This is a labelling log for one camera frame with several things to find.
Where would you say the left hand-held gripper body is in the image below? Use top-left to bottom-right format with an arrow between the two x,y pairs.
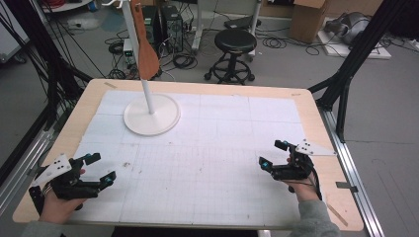
29,152 -> 103,215

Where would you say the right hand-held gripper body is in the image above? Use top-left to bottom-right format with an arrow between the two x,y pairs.
270,138 -> 338,182

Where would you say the white hook rack stand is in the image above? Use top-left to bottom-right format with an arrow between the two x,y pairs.
102,0 -> 182,137

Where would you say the wooden rice spatula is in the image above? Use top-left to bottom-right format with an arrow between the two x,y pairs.
129,0 -> 161,81

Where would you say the person's left hand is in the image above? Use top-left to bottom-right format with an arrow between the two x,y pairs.
39,168 -> 87,225

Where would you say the person's right hand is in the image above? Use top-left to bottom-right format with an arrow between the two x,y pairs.
286,157 -> 323,202

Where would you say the black tape piece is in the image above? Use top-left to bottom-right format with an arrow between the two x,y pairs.
335,181 -> 359,194

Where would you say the white grid mat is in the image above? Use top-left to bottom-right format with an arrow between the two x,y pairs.
68,89 -> 334,230

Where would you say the black round stool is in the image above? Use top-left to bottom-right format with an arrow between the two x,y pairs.
204,29 -> 258,86

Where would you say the white flat board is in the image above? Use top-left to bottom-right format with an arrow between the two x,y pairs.
317,31 -> 393,60

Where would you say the cardboard box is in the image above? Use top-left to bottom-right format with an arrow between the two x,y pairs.
289,0 -> 330,43

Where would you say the grey bag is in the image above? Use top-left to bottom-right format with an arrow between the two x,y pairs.
324,12 -> 372,45

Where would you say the black flat pedal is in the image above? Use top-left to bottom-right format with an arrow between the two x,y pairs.
224,15 -> 262,31

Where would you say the white cabinet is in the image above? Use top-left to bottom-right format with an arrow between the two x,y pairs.
0,3 -> 31,63

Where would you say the black computer tower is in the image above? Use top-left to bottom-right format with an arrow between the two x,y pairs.
160,4 -> 184,53
141,5 -> 160,45

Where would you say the white round table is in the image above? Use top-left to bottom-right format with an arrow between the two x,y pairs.
39,0 -> 93,14

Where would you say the aluminium rail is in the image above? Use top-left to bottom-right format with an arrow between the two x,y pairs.
0,127 -> 55,215
319,108 -> 386,237

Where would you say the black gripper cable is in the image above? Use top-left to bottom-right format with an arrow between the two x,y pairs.
309,164 -> 324,201

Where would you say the black metal frame stand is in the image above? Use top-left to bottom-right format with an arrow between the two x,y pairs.
0,0 -> 93,132
307,0 -> 409,144

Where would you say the black coiled cable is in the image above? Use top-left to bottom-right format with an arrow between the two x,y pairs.
172,52 -> 199,70
263,35 -> 289,49
108,40 -> 125,55

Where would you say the white metal post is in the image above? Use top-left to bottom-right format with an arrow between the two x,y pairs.
192,0 -> 204,52
248,0 -> 264,62

